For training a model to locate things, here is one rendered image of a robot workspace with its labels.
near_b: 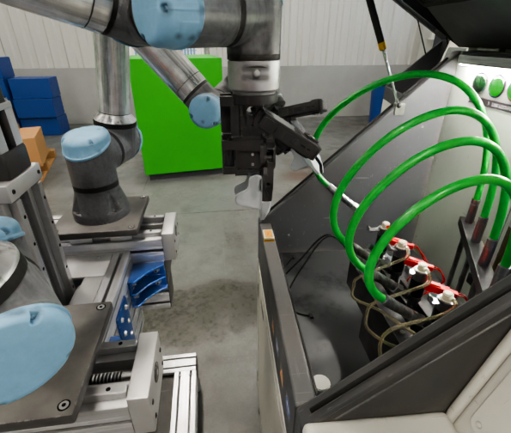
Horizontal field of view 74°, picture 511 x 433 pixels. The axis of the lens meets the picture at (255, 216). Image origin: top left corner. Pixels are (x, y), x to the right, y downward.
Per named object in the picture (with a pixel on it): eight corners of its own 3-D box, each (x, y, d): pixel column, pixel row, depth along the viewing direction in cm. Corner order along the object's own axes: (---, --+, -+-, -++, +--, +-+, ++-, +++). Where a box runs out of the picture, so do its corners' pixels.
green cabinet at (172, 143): (214, 153, 489) (209, 54, 429) (226, 173, 416) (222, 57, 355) (146, 159, 467) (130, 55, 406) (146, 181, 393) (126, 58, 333)
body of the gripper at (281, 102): (287, 156, 90) (264, 119, 91) (313, 137, 86) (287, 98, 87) (274, 157, 83) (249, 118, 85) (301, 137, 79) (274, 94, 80)
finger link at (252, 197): (235, 220, 59) (234, 170, 55) (269, 218, 60) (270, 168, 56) (235, 228, 57) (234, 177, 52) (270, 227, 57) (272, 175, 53)
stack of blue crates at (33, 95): (-19, 138, 563) (-50, 57, 506) (-4, 131, 605) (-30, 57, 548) (61, 136, 578) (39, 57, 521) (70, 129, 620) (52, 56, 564)
